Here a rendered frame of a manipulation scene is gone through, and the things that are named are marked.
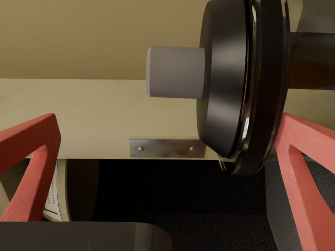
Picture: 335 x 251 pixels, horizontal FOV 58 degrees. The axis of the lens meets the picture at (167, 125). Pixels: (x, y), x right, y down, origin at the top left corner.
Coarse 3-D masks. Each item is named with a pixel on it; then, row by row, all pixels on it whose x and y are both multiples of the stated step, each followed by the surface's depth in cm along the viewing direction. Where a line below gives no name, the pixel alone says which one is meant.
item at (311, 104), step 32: (256, 0) 12; (288, 0) 13; (320, 0) 13; (256, 32) 11; (288, 32) 11; (320, 32) 12; (256, 64) 11; (288, 64) 11; (320, 64) 12; (256, 96) 12; (288, 96) 12; (320, 96) 12; (224, 160) 17
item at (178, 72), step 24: (216, 0) 14; (240, 0) 13; (216, 24) 13; (240, 24) 12; (168, 48) 16; (192, 48) 16; (216, 48) 13; (240, 48) 12; (168, 72) 15; (192, 72) 15; (216, 72) 13; (240, 72) 12; (168, 96) 16; (192, 96) 16; (216, 96) 13; (240, 96) 12; (216, 120) 14; (216, 144) 15
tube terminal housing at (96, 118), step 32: (0, 96) 33; (32, 96) 33; (64, 96) 33; (96, 96) 33; (128, 96) 33; (0, 128) 28; (64, 128) 28; (96, 128) 28; (128, 128) 28; (160, 128) 28; (192, 128) 28; (0, 192) 32
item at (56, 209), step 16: (64, 160) 35; (80, 160) 51; (96, 160) 52; (64, 176) 35; (80, 176) 50; (96, 176) 52; (64, 192) 35; (80, 192) 49; (96, 192) 50; (48, 208) 37; (64, 208) 36; (80, 208) 47
